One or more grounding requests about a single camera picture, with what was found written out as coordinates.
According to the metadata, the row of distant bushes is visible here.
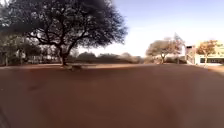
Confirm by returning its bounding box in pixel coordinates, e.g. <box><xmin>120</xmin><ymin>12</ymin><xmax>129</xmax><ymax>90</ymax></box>
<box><xmin>71</xmin><ymin>51</ymin><xmax>148</xmax><ymax>65</ymax></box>

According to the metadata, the low dark object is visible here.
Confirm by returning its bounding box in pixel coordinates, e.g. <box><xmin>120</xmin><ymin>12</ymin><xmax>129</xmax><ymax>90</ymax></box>
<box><xmin>70</xmin><ymin>64</ymin><xmax>83</xmax><ymax>72</ymax></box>

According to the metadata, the small green tree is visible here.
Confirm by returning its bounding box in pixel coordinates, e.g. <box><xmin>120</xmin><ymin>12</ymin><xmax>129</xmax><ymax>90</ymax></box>
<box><xmin>145</xmin><ymin>33</ymin><xmax>186</xmax><ymax>65</ymax></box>

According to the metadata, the large dark spreading tree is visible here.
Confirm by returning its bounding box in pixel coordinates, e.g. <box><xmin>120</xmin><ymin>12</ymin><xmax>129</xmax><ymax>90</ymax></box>
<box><xmin>0</xmin><ymin>0</ymin><xmax>129</xmax><ymax>67</ymax></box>

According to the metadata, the orange-leaved tree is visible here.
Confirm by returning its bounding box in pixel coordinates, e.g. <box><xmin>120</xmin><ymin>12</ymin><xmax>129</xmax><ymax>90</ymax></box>
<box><xmin>195</xmin><ymin>39</ymin><xmax>223</xmax><ymax>66</ymax></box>

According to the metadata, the group of trees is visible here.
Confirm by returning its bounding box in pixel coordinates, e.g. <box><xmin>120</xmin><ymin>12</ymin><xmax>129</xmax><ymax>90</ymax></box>
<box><xmin>0</xmin><ymin>31</ymin><xmax>61</xmax><ymax>67</ymax></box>

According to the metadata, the pale yellow building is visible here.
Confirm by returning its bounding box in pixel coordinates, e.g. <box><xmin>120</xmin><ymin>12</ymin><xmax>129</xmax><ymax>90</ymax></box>
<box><xmin>185</xmin><ymin>42</ymin><xmax>224</xmax><ymax>67</ymax></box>

